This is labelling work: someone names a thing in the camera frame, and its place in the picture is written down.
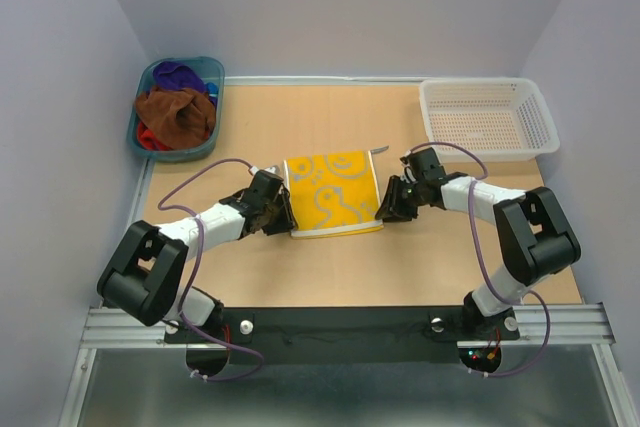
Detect yellow grey duck towel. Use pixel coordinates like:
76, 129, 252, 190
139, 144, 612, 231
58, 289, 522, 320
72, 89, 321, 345
283, 149, 383, 240

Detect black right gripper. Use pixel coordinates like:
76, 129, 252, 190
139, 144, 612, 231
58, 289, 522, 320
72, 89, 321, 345
373, 174, 425, 222

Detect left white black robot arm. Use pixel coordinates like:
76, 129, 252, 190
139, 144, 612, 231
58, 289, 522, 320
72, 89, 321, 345
97, 170, 296, 341

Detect purple towel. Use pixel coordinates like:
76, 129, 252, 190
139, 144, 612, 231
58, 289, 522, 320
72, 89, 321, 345
152, 61, 207, 93

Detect aluminium rail frame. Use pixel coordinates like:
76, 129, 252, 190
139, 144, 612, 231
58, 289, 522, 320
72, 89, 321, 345
64, 84, 639, 426

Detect teal plastic bin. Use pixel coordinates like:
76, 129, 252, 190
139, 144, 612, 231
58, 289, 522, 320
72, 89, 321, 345
127, 56, 225, 163

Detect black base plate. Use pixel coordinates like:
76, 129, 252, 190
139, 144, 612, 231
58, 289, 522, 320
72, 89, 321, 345
163, 304, 521, 368

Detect red towel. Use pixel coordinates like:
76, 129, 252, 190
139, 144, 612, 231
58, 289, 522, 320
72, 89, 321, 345
136, 122, 172, 152

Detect white plastic mesh basket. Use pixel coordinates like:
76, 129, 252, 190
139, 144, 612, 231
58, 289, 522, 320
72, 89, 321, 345
419, 77, 560, 163

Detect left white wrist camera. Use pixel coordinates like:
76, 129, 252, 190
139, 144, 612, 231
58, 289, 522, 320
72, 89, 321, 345
249, 165, 281, 176

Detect brown towel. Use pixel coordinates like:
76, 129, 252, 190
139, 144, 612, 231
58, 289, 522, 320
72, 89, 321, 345
134, 86, 216, 150

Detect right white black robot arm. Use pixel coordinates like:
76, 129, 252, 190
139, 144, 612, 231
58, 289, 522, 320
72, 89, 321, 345
376, 143, 581, 337

